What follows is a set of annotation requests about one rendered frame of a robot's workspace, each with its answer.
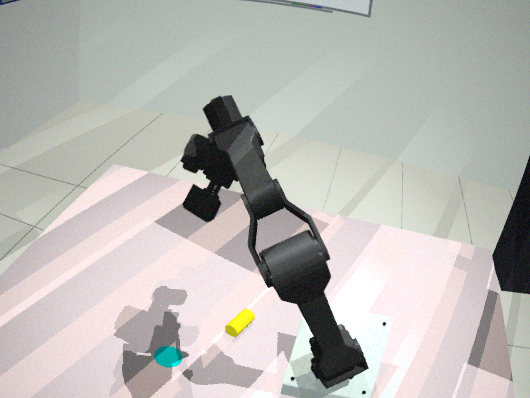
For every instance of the yellow cylinder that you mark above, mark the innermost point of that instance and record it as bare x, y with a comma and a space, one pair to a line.
241, 321

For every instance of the cyan circle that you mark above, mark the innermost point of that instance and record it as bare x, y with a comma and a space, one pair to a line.
168, 356

